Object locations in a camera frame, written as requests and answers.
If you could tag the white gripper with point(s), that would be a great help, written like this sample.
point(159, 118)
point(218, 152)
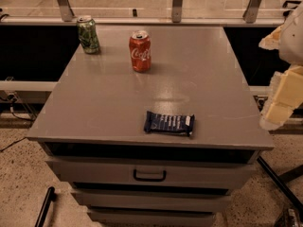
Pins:
point(293, 42)

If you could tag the blue rxbar blueberry bar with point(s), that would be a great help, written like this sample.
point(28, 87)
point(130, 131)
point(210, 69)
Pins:
point(170, 124)

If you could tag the red coke can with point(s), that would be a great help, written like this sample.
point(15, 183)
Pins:
point(140, 51)

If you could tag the green soda can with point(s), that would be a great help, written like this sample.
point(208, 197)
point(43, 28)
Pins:
point(88, 35)

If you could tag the black stand leg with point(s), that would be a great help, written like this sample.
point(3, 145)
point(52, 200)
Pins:
point(279, 181)

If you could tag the grey drawer cabinet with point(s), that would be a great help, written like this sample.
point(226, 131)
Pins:
point(165, 147)

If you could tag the black bar on floor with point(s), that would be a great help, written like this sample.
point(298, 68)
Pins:
point(50, 197)

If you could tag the right metal railing bracket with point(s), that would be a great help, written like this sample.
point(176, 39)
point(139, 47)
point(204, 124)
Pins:
point(251, 13)

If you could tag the metal railing bracket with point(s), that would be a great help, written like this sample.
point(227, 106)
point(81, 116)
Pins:
point(176, 11)
point(67, 13)
point(251, 13)

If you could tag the middle metal railing bracket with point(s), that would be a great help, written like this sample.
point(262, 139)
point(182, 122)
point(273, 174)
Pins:
point(176, 11)

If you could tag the black drawer handle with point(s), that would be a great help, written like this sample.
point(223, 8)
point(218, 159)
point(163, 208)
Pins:
point(156, 177)

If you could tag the left metal railing bracket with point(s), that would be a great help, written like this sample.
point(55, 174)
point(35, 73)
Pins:
point(67, 13)

